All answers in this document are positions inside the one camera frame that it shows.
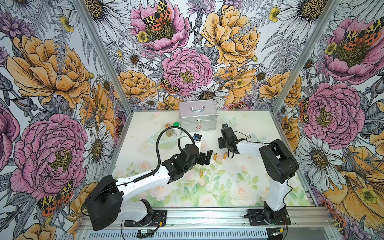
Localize left black corrugated cable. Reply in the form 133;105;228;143
133;125;197;184

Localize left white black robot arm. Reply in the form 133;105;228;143
85;144;213;231

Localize aluminium front rail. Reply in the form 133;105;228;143
76;206;337;232

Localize right aluminium corner post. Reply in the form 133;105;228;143
271;0;340;114

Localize clear jar brown contents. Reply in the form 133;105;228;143
165;123;174;137

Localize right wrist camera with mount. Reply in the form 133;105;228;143
221;124;237;142

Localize silver aluminium first aid case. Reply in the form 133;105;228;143
179;100;218;132

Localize small green circuit board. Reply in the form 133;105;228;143
137;229;153;239

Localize aluminium corner post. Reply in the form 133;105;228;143
271;0;340;114
74;1;133;117

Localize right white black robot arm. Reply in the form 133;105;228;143
218;137;299;224

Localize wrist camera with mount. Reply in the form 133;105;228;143
193;133;202;150
221;124;237;142

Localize left aluminium corner post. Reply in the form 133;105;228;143
74;1;133;117

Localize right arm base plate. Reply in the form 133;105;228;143
244;207;291;226

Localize white bottle green cap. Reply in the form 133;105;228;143
173;122;182;137

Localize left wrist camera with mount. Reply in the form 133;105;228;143
193;133;202;150

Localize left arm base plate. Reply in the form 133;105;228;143
123;199;168;227

